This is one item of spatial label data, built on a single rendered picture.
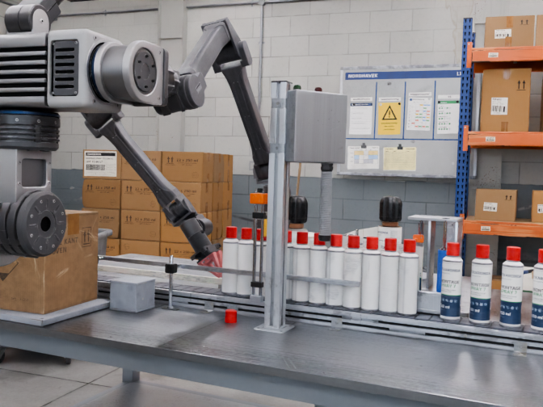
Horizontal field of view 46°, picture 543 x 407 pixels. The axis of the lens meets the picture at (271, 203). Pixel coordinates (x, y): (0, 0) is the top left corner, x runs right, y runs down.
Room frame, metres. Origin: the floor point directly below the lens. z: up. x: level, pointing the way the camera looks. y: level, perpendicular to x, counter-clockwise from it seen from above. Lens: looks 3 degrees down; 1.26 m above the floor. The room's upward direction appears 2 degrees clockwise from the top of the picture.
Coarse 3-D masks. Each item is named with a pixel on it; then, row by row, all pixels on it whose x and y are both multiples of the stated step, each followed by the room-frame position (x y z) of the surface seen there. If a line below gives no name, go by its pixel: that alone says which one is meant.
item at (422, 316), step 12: (108, 276) 2.18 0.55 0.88; (168, 288) 1.99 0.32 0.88; (180, 288) 2.00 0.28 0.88; (192, 288) 2.00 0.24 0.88; (204, 288) 2.01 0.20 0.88; (216, 288) 2.01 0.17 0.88; (264, 300) 1.86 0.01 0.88; (360, 312) 1.74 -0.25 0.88; (372, 312) 1.74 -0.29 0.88; (456, 324) 1.63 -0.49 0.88; (468, 324) 1.63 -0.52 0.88; (492, 324) 1.64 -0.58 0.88
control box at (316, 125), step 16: (288, 96) 1.70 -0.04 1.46; (304, 96) 1.69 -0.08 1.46; (320, 96) 1.71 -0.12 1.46; (336, 96) 1.74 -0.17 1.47; (288, 112) 1.70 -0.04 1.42; (304, 112) 1.69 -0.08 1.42; (320, 112) 1.71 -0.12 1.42; (336, 112) 1.74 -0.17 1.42; (288, 128) 1.70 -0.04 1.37; (304, 128) 1.69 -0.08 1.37; (320, 128) 1.71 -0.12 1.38; (336, 128) 1.74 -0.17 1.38; (288, 144) 1.69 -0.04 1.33; (304, 144) 1.69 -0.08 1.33; (320, 144) 1.71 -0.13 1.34; (336, 144) 1.74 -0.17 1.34; (288, 160) 1.69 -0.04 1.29; (304, 160) 1.69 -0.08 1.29; (320, 160) 1.72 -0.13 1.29; (336, 160) 1.74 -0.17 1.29
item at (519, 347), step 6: (204, 306) 1.92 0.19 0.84; (210, 306) 1.91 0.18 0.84; (204, 312) 1.89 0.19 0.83; (210, 312) 1.89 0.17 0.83; (336, 318) 1.75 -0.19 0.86; (336, 324) 1.75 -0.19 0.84; (336, 330) 1.72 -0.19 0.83; (516, 342) 1.56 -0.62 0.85; (522, 342) 1.55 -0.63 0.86; (516, 348) 1.56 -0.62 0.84; (522, 348) 1.55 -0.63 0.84; (516, 354) 1.53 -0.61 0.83; (522, 354) 1.53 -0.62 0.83
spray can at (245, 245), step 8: (248, 232) 1.91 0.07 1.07; (240, 240) 1.93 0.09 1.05; (248, 240) 1.91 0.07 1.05; (240, 248) 1.91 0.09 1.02; (248, 248) 1.90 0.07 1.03; (240, 256) 1.91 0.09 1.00; (248, 256) 1.90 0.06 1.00; (240, 264) 1.91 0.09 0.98; (248, 264) 1.90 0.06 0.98; (240, 280) 1.91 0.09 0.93; (248, 280) 1.91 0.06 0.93; (240, 288) 1.91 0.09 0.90; (248, 288) 1.91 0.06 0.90
